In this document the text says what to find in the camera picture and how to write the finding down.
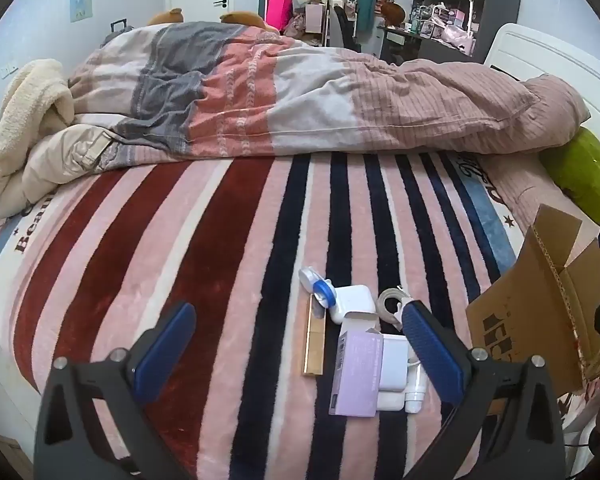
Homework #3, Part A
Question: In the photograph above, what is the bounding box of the clear tape roll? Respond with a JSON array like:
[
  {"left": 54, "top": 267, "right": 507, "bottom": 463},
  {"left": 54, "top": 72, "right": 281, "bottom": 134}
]
[{"left": 376, "top": 286, "right": 413, "bottom": 331}]

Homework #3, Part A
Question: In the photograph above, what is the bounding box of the cardboard box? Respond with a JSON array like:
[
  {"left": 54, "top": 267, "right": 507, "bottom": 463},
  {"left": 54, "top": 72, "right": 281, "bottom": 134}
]
[{"left": 465, "top": 203, "right": 600, "bottom": 396}]

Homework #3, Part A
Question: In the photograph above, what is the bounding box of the black office chair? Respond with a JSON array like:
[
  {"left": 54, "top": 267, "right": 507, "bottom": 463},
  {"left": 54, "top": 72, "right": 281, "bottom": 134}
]
[{"left": 328, "top": 4, "right": 361, "bottom": 53}]

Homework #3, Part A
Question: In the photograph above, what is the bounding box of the long gold box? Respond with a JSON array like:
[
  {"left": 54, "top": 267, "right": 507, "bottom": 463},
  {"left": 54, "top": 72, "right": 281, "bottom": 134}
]
[{"left": 302, "top": 292, "right": 327, "bottom": 376}]

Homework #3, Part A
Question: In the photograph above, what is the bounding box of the brown plush animal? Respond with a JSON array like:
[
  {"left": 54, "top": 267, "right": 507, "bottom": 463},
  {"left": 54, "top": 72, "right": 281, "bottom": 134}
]
[{"left": 380, "top": 1, "right": 407, "bottom": 28}]

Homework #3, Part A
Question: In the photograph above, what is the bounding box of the white and blue dispenser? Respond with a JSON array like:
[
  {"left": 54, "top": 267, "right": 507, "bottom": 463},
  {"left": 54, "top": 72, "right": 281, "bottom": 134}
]
[{"left": 298, "top": 266, "right": 337, "bottom": 311}]

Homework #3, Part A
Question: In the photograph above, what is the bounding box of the white tube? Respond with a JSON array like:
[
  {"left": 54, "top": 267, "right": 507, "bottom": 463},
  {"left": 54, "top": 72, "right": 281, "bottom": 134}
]
[{"left": 404, "top": 360, "right": 428, "bottom": 413}]

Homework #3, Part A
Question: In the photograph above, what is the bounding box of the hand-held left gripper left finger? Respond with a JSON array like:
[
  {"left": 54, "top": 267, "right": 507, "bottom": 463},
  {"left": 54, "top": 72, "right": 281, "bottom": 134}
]
[{"left": 32, "top": 301, "right": 198, "bottom": 480}]

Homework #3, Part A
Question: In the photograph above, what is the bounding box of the cream fleece blanket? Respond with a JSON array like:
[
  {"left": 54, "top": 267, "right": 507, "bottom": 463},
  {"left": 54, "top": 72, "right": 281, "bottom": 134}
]
[{"left": 0, "top": 58, "right": 77, "bottom": 196}]

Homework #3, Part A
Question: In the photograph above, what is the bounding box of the white headboard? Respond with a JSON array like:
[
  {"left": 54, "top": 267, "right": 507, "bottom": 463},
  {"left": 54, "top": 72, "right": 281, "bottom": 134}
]
[{"left": 482, "top": 22, "right": 600, "bottom": 126}]

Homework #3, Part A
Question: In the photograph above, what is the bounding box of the white box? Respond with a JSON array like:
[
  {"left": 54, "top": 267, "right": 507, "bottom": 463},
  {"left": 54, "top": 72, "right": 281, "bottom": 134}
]
[{"left": 377, "top": 332, "right": 416, "bottom": 411}]

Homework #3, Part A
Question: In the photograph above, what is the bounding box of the pink bag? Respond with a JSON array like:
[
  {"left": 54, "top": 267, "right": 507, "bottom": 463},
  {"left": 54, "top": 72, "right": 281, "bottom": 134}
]
[{"left": 266, "top": 0, "right": 293, "bottom": 31}]

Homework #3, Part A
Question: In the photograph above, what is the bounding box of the green plush pillow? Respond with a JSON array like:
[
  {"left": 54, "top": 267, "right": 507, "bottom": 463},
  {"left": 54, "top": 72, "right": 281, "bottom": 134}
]
[{"left": 539, "top": 126, "right": 600, "bottom": 226}]

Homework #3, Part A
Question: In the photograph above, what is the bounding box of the small white power adapter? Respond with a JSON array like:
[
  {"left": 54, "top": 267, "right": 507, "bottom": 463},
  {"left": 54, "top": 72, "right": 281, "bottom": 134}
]
[{"left": 328, "top": 285, "right": 378, "bottom": 324}]

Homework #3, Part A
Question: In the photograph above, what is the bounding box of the brown plush toy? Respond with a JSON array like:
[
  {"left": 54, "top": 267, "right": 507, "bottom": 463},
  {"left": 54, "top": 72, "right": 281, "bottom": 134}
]
[
  {"left": 219, "top": 11, "right": 281, "bottom": 36},
  {"left": 146, "top": 8, "right": 186, "bottom": 27}
]

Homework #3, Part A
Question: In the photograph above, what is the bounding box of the striped plush blanket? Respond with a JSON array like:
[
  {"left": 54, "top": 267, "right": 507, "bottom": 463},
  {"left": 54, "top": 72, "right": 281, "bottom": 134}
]
[{"left": 0, "top": 150, "right": 600, "bottom": 480}]

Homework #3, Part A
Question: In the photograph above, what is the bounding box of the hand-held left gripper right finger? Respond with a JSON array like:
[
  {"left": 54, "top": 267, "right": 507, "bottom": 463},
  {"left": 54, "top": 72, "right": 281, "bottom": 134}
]
[{"left": 401, "top": 300, "right": 567, "bottom": 480}]

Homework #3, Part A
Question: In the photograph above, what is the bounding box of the patchwork quilt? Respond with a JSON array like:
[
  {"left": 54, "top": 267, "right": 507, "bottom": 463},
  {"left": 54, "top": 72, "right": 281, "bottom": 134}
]
[{"left": 69, "top": 21, "right": 592, "bottom": 161}]

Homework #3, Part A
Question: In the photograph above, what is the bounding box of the purple box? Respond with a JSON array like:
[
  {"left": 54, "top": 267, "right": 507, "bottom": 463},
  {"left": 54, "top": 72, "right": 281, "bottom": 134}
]
[{"left": 328, "top": 312, "right": 385, "bottom": 417}]

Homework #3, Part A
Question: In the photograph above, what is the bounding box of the dark desk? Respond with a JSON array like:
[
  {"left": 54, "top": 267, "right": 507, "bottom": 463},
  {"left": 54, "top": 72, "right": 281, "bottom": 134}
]
[{"left": 377, "top": 24, "right": 476, "bottom": 66}]

